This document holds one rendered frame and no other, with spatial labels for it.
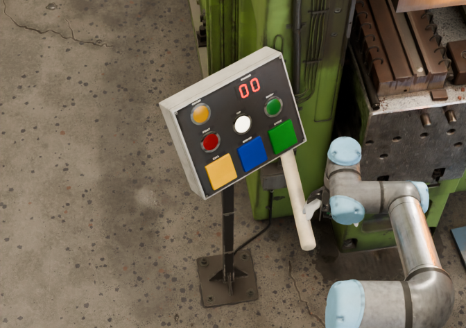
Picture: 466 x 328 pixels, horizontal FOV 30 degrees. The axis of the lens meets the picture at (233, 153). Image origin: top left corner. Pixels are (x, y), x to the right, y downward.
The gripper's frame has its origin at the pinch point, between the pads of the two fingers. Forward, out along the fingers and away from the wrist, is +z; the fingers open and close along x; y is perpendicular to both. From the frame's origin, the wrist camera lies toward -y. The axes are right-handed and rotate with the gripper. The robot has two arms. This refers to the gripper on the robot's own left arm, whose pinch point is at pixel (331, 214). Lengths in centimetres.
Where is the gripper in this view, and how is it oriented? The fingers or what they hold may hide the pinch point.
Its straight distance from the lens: 232.3
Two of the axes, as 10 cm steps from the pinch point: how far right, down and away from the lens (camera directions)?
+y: -1.4, 8.3, -5.4
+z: 0.0, 5.5, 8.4
